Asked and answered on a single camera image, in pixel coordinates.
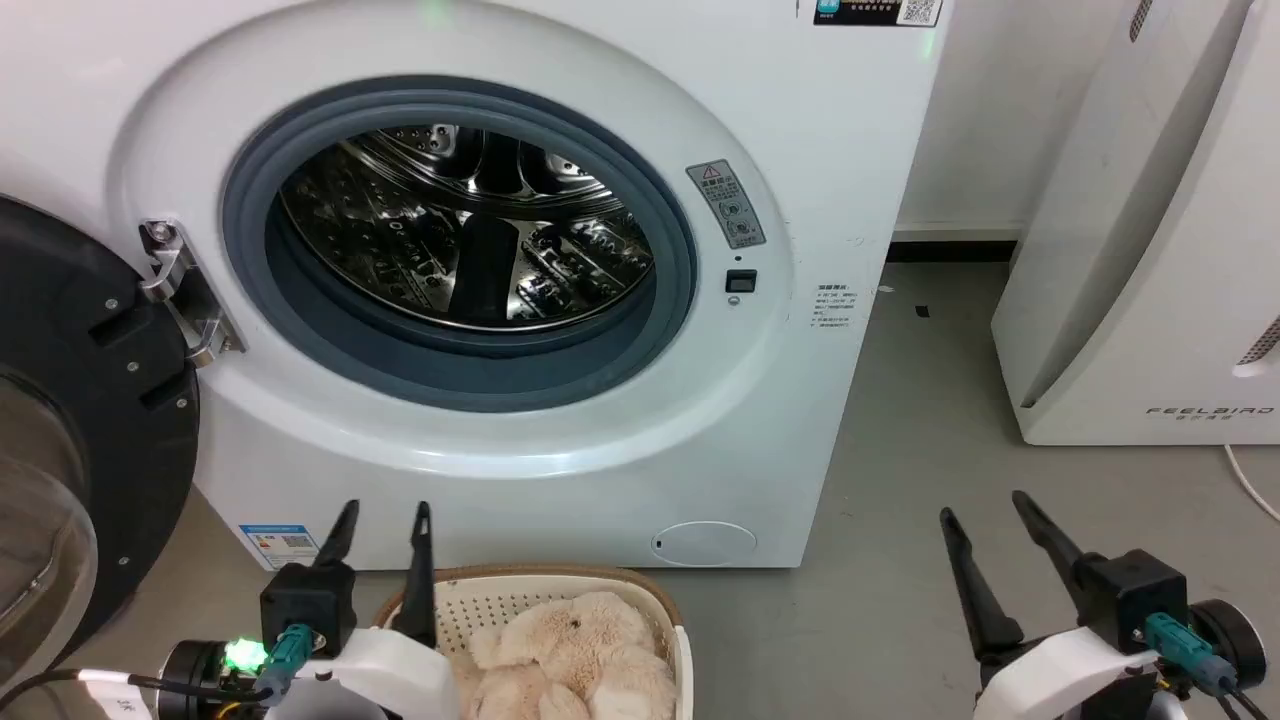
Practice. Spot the teal right camera connector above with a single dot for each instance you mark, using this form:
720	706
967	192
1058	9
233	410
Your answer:
1190	650

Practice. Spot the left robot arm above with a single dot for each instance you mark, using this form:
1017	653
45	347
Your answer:
205	680

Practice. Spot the black door latch socket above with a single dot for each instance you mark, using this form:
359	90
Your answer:
740	281

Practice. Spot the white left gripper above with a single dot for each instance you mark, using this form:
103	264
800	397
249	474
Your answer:
395	672

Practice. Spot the white front-load washing machine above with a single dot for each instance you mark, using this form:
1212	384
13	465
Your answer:
820	150

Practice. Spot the grey rubber door gasket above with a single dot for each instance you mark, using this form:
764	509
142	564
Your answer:
300	330

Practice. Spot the grey warning sticker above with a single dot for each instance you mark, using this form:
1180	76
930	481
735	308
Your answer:
728	205

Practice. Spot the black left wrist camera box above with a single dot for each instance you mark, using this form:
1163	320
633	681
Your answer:
308	600

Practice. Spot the silver metal door hinge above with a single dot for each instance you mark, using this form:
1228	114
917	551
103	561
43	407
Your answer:
180	290

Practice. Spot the stainless steel washing machine drum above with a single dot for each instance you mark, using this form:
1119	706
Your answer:
470	230

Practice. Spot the black QR code sticker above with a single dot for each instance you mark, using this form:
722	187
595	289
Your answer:
878	11

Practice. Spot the teal left camera connector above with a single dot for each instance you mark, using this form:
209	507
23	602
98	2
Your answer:
290	655

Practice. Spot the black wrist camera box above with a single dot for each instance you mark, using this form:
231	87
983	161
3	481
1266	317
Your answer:
308	600
1135	595

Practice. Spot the teal camera connector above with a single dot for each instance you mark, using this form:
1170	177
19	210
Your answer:
1190	650
290	655

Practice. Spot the beige plush toy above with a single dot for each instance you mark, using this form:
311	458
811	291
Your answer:
570	660

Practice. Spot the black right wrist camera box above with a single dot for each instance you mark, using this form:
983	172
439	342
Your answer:
1135	595

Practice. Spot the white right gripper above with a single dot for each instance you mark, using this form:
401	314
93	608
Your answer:
1070	680

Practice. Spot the black washing machine door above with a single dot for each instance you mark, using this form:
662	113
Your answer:
110	420

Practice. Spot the white air purifier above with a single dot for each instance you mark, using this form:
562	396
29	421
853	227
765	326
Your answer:
1150	250

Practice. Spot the oval white filter cover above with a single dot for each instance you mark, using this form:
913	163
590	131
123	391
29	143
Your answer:
705	543

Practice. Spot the black wall baseboard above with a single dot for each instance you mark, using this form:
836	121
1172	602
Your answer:
950	251

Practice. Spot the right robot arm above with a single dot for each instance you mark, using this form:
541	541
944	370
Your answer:
1225	640

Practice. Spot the blue energy label sticker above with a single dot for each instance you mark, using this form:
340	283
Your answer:
282	544

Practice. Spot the beige plastic laundry basket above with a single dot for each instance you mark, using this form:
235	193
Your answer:
480	598

